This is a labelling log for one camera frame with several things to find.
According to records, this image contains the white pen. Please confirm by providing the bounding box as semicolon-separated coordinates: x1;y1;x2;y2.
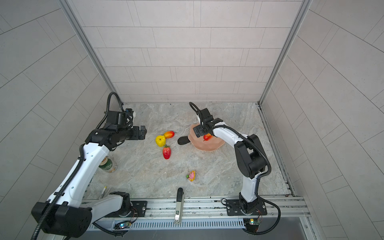
100;186;107;199

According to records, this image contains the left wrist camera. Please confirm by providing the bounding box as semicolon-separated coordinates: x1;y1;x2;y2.
103;109;135;130

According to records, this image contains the yellow fake apple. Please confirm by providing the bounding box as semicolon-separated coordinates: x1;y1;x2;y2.
155;135;167;147

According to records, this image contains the green circuit board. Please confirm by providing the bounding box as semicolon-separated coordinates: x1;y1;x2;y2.
114;221;132;230
243;219;260;235

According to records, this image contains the aluminium corner profile left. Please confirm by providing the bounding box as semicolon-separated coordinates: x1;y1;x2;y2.
57;0;117;93

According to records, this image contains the right green circuit board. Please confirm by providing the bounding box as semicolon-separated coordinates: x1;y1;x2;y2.
243;219;260;235

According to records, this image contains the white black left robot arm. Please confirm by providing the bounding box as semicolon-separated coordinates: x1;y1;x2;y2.
31;126;147;240

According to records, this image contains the black fake eggplant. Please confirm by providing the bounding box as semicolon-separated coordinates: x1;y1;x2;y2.
178;136;190;145

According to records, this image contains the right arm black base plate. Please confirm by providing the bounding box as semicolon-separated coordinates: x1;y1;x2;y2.
222;199;268;216

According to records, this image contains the left green circuit board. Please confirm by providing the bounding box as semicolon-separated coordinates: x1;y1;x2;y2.
114;221;132;230

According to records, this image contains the black silver handle tool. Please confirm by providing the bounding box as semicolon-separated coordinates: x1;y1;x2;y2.
174;188;184;224

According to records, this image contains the green drink can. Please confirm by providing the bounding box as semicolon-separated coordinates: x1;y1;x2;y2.
99;156;118;173

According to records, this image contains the aluminium corner profile right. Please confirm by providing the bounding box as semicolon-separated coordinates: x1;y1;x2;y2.
259;0;312;106

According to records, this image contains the red fake peach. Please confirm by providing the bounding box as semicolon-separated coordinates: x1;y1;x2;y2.
204;134;213;141

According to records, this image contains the red yellow fake mango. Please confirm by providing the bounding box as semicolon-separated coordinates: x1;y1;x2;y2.
164;131;175;139

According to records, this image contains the red fake strawberry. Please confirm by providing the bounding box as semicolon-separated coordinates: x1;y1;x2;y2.
163;146;172;160

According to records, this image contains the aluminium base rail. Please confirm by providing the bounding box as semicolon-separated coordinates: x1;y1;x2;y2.
130;195;311;222

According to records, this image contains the small pink yellow toy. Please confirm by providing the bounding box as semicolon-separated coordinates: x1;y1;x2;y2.
186;171;196;182

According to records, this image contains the pink scalloped fruit bowl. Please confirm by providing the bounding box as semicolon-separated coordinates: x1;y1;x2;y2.
188;124;226;152

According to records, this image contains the aluminium corner profile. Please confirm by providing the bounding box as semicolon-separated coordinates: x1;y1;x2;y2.
259;0;312;106
57;0;117;93

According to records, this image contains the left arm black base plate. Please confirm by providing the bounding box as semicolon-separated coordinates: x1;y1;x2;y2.
105;201;148;218

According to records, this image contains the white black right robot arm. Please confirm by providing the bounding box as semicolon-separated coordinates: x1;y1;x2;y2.
189;102;272;215

